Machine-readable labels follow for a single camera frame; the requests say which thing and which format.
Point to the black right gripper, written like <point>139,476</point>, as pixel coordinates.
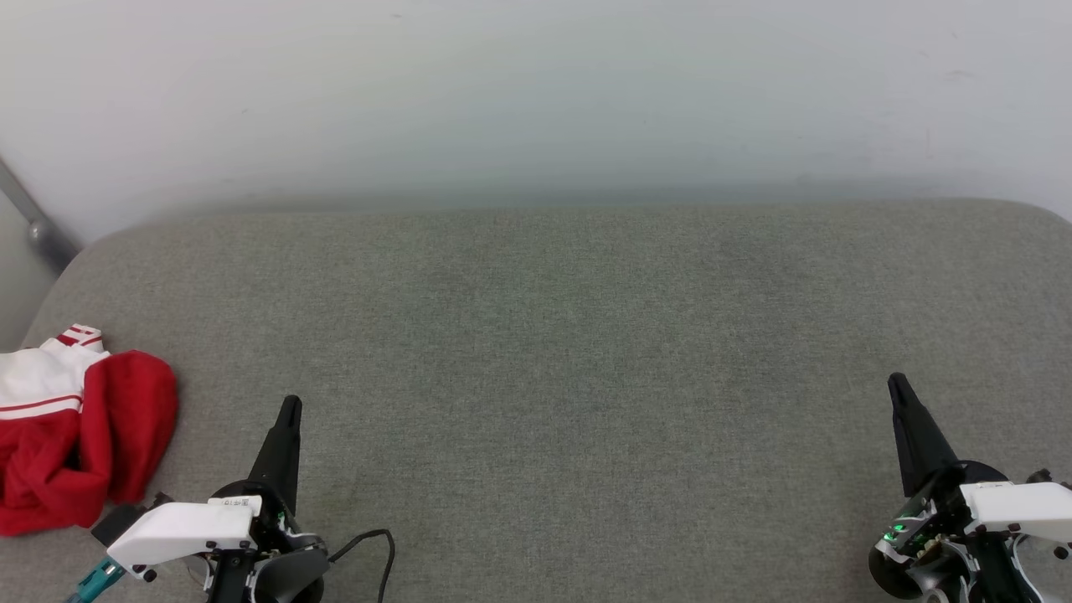
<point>930,544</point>

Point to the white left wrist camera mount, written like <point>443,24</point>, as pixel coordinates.
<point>180,532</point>

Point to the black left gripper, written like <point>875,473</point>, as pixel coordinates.
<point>285,565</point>

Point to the red and white shirt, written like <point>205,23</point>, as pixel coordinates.
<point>92,435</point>

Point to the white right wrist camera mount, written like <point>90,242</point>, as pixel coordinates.
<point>1022,507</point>

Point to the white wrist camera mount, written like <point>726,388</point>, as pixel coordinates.
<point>180,532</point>
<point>1022,507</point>

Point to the grey metal bar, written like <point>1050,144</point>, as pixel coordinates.
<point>38,226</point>

